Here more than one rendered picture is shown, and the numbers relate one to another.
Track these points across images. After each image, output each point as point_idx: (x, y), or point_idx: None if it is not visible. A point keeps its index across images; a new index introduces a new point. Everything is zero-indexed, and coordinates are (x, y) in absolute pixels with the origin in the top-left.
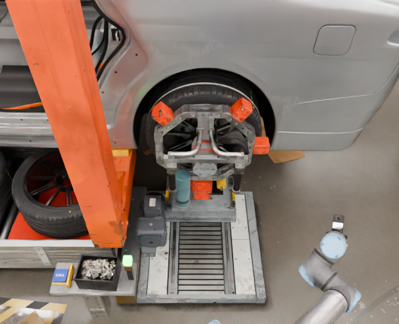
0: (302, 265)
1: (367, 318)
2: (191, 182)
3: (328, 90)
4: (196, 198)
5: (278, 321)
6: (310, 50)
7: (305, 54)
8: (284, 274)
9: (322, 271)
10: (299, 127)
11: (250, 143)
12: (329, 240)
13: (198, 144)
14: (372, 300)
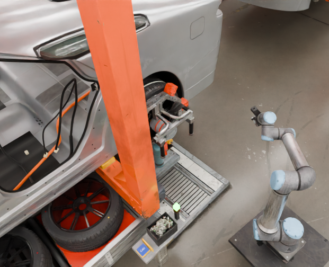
0: (263, 135)
1: (270, 154)
2: None
3: (200, 55)
4: None
5: (241, 187)
6: (188, 38)
7: (187, 42)
8: (223, 166)
9: (274, 131)
10: (193, 82)
11: None
12: (267, 115)
13: (165, 121)
14: (265, 145)
